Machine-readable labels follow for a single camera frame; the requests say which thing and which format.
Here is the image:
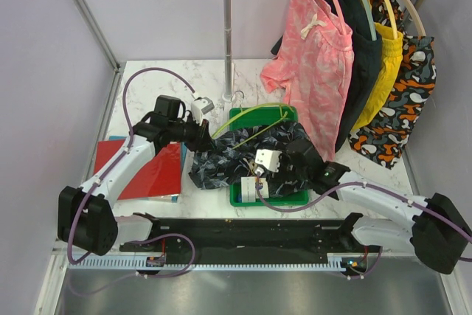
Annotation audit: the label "aluminium frame post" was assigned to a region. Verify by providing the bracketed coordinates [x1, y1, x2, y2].
[51, 0, 122, 72]

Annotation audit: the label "red folder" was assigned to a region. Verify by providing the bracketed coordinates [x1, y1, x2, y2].
[83, 137, 181, 204]

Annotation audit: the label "pink dress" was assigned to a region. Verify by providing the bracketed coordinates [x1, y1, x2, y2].
[260, 0, 354, 160]

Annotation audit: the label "grey blue hanger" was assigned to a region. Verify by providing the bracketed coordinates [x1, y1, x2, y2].
[361, 0, 378, 41]

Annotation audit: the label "green hanger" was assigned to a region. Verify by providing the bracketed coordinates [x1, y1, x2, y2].
[212, 103, 299, 151]

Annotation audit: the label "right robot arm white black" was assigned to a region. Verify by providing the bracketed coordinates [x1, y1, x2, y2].
[275, 139, 471, 274]

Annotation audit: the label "dark patterned shorts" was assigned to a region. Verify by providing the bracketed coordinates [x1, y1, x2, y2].
[189, 122, 313, 197]

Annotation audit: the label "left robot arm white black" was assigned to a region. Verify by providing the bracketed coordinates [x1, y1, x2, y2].
[58, 95, 214, 256]

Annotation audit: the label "green plastic tray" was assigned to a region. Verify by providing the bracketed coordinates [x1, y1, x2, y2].
[229, 105, 309, 207]

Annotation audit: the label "white cable duct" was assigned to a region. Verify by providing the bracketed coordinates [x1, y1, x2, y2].
[69, 255, 347, 272]

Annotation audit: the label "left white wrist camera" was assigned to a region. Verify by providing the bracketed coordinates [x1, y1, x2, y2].
[190, 97, 215, 124]

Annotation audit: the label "yellow shorts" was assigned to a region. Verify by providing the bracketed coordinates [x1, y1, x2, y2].
[353, 0, 403, 131]

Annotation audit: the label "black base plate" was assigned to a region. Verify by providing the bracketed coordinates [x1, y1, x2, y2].
[119, 218, 379, 266]

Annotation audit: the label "white blue price tag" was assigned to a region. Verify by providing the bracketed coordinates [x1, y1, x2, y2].
[241, 176, 269, 203]

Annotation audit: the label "camouflage patterned shorts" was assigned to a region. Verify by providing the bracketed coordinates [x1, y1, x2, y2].
[349, 0, 437, 169]

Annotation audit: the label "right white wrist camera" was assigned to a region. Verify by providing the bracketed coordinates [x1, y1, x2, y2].
[254, 149, 282, 173]

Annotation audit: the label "dark navy garment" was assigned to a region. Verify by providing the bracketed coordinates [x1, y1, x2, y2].
[271, 0, 384, 153]

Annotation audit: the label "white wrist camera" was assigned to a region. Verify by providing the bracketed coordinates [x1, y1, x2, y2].
[254, 149, 282, 173]
[190, 97, 215, 124]

